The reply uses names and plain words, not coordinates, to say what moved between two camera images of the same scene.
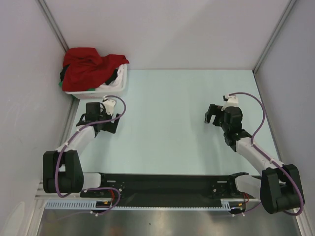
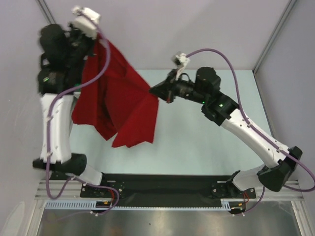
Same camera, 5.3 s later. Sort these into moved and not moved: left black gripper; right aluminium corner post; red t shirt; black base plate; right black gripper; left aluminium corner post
Moved: right black gripper; left black gripper; red t shirt
Not moved: left aluminium corner post; right aluminium corner post; black base plate
